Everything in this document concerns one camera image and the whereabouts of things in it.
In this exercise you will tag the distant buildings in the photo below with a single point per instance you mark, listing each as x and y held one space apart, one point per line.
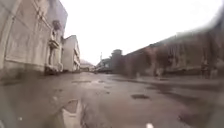
96 65

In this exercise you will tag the long brown brick wall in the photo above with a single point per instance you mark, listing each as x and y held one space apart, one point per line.
173 56

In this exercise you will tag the large grey concrete building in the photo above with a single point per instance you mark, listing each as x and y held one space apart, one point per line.
26 36

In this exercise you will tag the pale multistorey building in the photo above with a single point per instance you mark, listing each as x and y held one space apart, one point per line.
71 53

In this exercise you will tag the wet grey asphalt road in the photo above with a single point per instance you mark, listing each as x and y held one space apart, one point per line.
113 100

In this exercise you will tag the robot's own part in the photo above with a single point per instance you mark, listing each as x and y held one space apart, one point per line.
149 126

